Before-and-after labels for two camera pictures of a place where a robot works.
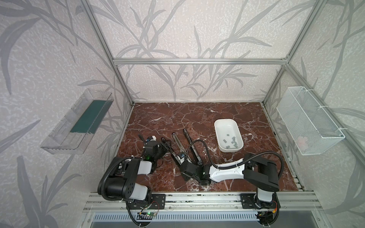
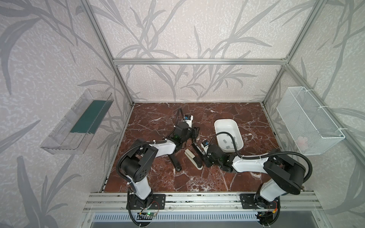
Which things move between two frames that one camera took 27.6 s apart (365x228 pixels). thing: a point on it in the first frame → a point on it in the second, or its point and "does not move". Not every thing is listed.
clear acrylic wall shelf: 72,134 does not move
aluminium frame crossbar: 199,61 does not move
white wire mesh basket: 312,131 does not move
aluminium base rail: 211,202 does not move
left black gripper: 161,145 → 192,133
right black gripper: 187,164 → 204,152
